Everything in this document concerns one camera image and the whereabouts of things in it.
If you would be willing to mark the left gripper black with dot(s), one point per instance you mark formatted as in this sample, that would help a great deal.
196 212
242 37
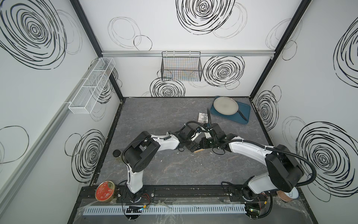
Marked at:
192 146

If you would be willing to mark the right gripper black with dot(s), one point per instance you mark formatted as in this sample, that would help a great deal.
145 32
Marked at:
202 142

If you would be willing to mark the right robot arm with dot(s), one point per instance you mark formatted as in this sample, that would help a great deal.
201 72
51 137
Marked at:
285 170

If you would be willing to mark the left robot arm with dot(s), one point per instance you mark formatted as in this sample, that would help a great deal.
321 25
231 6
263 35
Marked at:
141 151

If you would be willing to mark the grey round pan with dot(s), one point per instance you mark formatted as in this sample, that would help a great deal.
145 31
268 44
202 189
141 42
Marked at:
227 106

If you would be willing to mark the teal tray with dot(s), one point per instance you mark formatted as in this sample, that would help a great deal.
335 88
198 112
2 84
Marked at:
244 108

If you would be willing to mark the brown tape roll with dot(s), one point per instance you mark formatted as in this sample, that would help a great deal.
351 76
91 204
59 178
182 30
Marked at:
288 196

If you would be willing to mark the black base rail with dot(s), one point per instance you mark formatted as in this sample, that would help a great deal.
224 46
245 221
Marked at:
150 193

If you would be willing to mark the black wire basket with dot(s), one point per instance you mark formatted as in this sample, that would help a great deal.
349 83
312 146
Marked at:
181 66

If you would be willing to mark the white slotted cable duct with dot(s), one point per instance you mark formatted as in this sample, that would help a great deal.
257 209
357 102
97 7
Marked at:
166 209

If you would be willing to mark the white wire shelf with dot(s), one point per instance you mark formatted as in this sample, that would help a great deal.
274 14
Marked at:
94 83

